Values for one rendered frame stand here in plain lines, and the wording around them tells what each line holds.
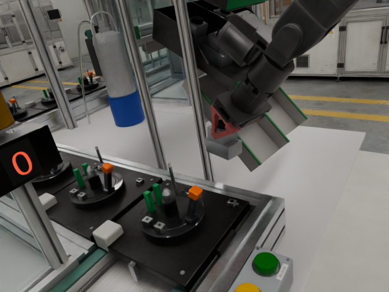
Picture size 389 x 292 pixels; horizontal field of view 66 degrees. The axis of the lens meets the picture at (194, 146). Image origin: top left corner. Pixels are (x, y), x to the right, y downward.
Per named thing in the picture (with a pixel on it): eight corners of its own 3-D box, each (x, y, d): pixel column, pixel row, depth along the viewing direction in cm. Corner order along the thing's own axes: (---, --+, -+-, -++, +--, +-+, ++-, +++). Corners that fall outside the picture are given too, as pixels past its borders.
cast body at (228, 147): (242, 153, 62) (242, 121, 59) (228, 161, 60) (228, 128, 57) (213, 141, 68) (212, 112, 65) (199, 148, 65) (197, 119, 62)
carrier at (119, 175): (164, 183, 81) (153, 142, 75) (92, 244, 64) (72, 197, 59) (106, 167, 94) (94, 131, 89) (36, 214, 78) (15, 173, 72)
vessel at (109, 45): (142, 89, 150) (121, 7, 133) (121, 99, 140) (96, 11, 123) (123, 88, 158) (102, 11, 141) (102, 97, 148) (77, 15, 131)
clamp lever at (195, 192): (197, 215, 60) (203, 189, 55) (191, 221, 58) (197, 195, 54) (183, 205, 61) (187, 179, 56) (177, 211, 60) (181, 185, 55)
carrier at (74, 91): (114, 85, 196) (109, 66, 190) (84, 97, 179) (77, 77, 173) (92, 84, 209) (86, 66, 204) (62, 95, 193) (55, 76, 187)
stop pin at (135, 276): (142, 277, 57) (136, 262, 55) (138, 282, 56) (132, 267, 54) (136, 274, 58) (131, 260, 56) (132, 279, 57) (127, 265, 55)
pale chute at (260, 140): (279, 149, 80) (290, 141, 76) (250, 172, 72) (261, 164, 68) (214, 72, 84) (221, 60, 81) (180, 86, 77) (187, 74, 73)
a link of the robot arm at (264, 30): (305, 36, 38) (327, 23, 43) (241, -20, 40) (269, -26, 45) (255, 99, 47) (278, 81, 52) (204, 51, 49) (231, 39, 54)
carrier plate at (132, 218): (250, 208, 66) (249, 200, 65) (187, 294, 50) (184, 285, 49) (168, 185, 80) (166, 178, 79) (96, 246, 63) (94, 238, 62)
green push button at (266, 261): (282, 264, 52) (281, 256, 51) (272, 282, 49) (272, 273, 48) (260, 256, 54) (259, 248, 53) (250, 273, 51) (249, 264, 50)
